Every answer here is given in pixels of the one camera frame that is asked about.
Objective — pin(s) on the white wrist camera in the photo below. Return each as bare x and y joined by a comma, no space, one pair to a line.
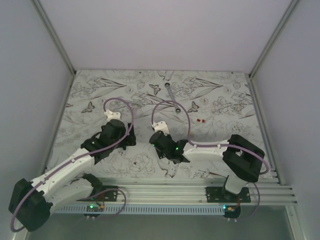
160,127
110,115

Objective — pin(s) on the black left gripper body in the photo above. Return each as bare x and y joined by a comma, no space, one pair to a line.
129,141

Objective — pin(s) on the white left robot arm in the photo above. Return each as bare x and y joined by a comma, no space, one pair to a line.
33,202

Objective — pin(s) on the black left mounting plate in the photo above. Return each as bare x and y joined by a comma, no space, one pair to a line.
107,193

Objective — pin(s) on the black mounting plate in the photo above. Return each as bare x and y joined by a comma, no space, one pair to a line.
216,194
107,193

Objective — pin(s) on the aluminium frame post left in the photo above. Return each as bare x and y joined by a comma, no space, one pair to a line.
53,35

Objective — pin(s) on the white slotted cable duct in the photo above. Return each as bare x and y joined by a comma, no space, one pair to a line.
143,209

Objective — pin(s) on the aluminium frame post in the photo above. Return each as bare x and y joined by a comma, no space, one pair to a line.
53,35
274,37

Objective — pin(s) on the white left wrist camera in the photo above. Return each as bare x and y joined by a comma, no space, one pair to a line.
110,115

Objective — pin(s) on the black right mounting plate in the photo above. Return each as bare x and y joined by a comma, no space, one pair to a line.
216,194

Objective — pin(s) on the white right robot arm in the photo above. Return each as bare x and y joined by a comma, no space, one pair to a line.
242,159

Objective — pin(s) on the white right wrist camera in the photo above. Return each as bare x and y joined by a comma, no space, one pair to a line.
160,127

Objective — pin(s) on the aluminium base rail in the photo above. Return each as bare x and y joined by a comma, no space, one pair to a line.
192,191

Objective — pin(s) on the aluminium frame post right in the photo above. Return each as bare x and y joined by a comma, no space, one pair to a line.
274,37

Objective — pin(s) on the silver ratchet wrench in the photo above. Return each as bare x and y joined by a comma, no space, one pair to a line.
168,87

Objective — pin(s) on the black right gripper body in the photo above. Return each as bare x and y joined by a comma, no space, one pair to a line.
166,155

